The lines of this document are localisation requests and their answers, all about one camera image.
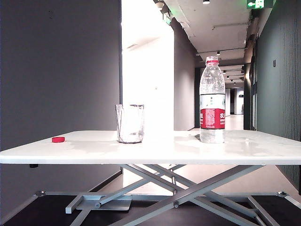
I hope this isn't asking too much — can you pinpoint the green exit sign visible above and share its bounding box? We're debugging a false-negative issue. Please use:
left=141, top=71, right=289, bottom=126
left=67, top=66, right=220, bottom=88
left=246, top=0, right=276, bottom=10

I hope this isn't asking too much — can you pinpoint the ceiling conduit pipe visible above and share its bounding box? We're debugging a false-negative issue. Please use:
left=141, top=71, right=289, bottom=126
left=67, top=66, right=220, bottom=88
left=211, top=22, right=250, bottom=31

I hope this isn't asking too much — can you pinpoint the clear drinking glass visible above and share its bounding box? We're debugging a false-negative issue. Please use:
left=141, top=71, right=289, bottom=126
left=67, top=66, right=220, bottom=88
left=115, top=104, right=145, bottom=144

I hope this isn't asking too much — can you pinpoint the clear water bottle red label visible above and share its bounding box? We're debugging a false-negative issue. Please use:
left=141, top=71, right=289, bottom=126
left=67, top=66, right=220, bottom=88
left=199, top=56, right=226, bottom=144

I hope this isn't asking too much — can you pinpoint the grey scissor table frame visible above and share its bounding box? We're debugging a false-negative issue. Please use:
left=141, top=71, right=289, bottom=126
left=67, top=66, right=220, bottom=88
left=0, top=164, right=301, bottom=226

